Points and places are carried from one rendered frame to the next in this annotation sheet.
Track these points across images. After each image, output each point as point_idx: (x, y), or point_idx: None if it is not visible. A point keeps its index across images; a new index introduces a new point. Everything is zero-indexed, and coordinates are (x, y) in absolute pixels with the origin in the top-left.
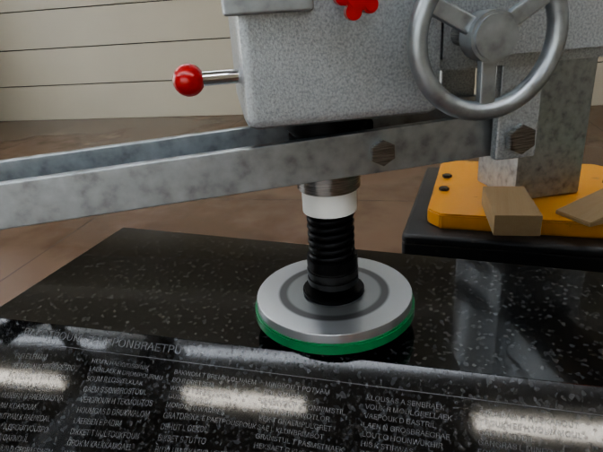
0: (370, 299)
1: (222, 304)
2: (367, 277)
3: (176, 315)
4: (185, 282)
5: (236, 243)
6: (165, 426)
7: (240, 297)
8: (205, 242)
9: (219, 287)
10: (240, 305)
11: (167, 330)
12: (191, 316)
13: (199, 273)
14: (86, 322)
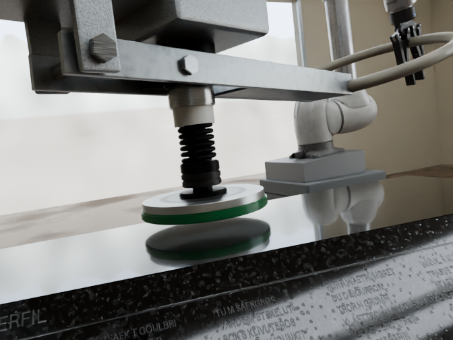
0: (171, 197)
1: (297, 204)
2: (186, 200)
3: (312, 197)
4: (357, 200)
5: (414, 215)
6: None
7: (294, 208)
8: (444, 208)
9: (324, 205)
10: (284, 207)
11: (299, 195)
12: (302, 199)
13: (363, 202)
14: (350, 186)
